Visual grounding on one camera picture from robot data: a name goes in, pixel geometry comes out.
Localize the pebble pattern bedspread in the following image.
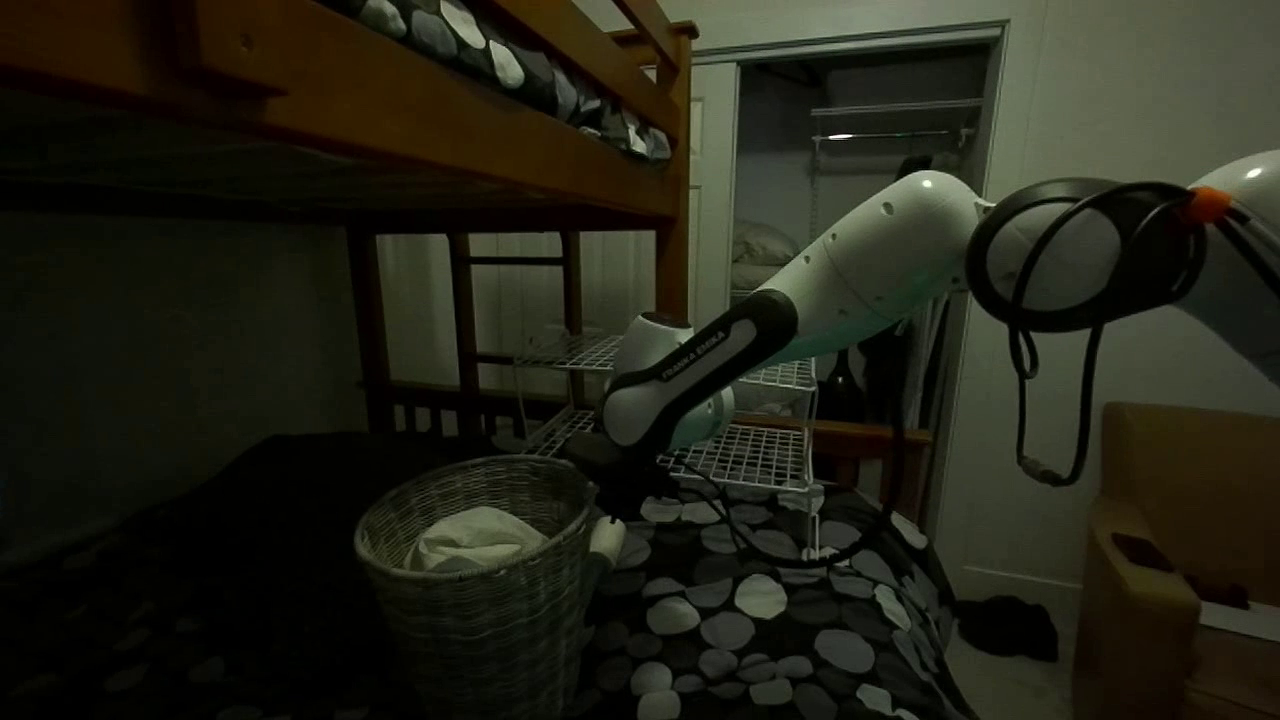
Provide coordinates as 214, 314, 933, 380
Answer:
0, 431, 980, 720

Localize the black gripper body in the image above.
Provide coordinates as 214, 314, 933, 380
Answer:
564, 429, 674, 524

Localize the dark cloth on floor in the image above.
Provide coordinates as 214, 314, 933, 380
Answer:
953, 592, 1064, 668

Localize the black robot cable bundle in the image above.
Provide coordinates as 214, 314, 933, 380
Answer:
961, 177, 1280, 494

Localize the white wire shelf rack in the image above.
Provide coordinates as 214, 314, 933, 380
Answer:
514, 323, 832, 561

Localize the wooden bunk bed frame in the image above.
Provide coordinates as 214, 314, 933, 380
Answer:
0, 0, 941, 530

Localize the closet shelf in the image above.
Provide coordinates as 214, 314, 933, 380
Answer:
803, 92, 992, 140

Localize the white cloth inside basket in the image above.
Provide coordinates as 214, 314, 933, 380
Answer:
397, 502, 558, 579

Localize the orange cable strap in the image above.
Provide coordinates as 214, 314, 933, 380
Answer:
1183, 184, 1242, 228

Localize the brown cardboard box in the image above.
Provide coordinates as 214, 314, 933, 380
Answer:
1069, 396, 1280, 720

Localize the gray wicker basket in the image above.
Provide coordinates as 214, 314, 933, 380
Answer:
349, 453, 606, 720

